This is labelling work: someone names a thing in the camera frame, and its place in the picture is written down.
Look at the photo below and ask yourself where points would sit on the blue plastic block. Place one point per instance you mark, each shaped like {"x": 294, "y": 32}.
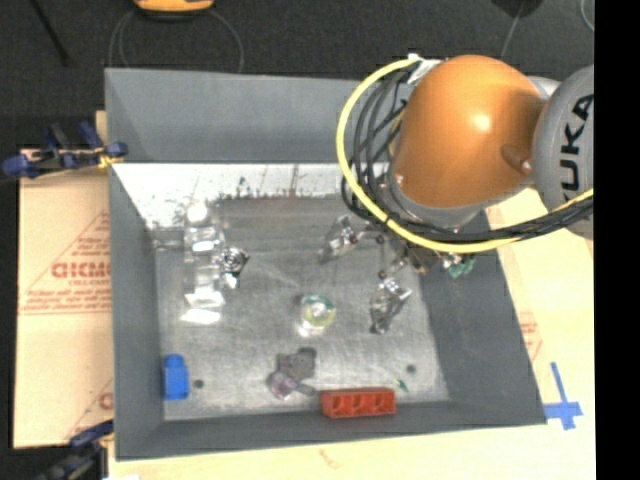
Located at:
{"x": 174, "y": 378}

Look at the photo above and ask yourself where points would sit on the grey and purple toy animal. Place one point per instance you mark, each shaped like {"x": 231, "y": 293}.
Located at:
{"x": 295, "y": 370}

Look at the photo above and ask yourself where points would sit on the grey metal bin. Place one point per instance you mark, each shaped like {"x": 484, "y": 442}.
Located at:
{"x": 250, "y": 118}

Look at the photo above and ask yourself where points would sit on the brown cardboard board, red print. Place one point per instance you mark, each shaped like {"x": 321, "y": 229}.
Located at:
{"x": 60, "y": 318}

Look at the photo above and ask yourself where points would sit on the clear glass cup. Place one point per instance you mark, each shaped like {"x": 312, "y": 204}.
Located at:
{"x": 232, "y": 260}

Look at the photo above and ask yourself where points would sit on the red toy brick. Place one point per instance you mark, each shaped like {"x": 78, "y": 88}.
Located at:
{"x": 357, "y": 403}

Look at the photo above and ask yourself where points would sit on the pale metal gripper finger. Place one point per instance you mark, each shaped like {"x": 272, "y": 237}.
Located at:
{"x": 339, "y": 240}
{"x": 386, "y": 305}

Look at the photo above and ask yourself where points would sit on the clear plastic bottle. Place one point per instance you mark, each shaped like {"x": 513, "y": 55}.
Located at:
{"x": 202, "y": 268}

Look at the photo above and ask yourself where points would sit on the round clear glass dish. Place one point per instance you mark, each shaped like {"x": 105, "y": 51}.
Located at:
{"x": 315, "y": 313}

